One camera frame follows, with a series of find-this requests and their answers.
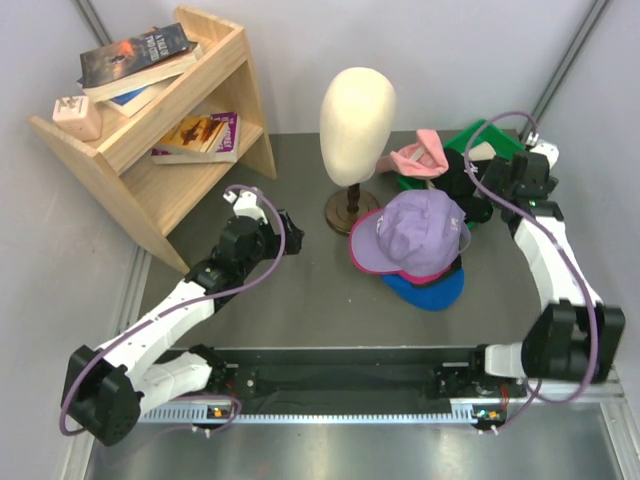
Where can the cream mannequin head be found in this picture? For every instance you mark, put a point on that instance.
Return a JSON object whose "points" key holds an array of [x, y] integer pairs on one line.
{"points": [[356, 117]]}

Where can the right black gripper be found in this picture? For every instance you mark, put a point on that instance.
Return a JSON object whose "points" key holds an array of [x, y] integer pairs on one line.
{"points": [[498, 171]]}

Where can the black beige cap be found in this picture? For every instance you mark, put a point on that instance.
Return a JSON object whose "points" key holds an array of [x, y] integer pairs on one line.
{"points": [[456, 183]]}

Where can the orange purple paperback book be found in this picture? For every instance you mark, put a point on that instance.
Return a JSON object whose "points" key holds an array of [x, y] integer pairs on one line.
{"points": [[200, 139]]}

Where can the grey cable duct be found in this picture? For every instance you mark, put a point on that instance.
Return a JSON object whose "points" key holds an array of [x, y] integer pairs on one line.
{"points": [[205, 414]]}

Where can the lavender cap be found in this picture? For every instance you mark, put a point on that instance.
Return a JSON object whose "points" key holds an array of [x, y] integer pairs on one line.
{"points": [[431, 201]]}

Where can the green plastic bin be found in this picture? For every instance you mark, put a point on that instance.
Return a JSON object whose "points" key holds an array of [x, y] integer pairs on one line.
{"points": [[505, 145]]}

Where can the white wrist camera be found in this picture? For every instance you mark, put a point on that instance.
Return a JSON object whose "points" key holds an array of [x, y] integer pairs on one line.
{"points": [[534, 143], [246, 203]]}

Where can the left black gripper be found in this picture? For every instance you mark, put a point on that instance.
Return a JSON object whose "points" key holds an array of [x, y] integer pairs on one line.
{"points": [[292, 236]]}

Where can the light pink cap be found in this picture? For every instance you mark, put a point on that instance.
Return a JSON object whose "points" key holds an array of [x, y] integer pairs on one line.
{"points": [[424, 159]]}

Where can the dark cover paperback book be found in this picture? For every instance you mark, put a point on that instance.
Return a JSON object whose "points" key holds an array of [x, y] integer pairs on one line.
{"points": [[137, 62]]}

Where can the dark wooden mannequin stand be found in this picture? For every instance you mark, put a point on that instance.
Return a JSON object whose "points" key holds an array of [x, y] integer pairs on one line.
{"points": [[344, 208]]}

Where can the pink power adapter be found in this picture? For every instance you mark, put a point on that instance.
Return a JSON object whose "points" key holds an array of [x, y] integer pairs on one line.
{"points": [[78, 116]]}

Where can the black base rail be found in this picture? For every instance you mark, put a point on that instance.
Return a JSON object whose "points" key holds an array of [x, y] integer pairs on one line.
{"points": [[349, 380]]}

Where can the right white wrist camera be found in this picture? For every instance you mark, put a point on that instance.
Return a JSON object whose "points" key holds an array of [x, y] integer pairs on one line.
{"points": [[534, 143]]}

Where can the wooden bookshelf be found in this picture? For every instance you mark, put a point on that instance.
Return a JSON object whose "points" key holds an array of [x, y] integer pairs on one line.
{"points": [[148, 200]]}

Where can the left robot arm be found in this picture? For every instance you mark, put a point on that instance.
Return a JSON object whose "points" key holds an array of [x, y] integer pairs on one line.
{"points": [[107, 389]]}

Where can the beige bucket hat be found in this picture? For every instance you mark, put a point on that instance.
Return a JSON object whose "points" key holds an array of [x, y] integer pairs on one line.
{"points": [[482, 152]]}

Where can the blue cover book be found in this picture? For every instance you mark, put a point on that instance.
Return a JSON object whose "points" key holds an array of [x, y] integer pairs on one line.
{"points": [[130, 103]]}

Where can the magenta cap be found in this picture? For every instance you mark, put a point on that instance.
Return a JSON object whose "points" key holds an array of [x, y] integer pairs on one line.
{"points": [[414, 244]]}

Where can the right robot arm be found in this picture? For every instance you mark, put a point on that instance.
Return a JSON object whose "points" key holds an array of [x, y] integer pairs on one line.
{"points": [[575, 336]]}

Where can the blue cap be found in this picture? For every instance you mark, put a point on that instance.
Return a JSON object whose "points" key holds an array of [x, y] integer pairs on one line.
{"points": [[434, 298]]}

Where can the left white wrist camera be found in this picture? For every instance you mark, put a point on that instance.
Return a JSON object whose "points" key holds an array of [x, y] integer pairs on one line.
{"points": [[246, 203]]}

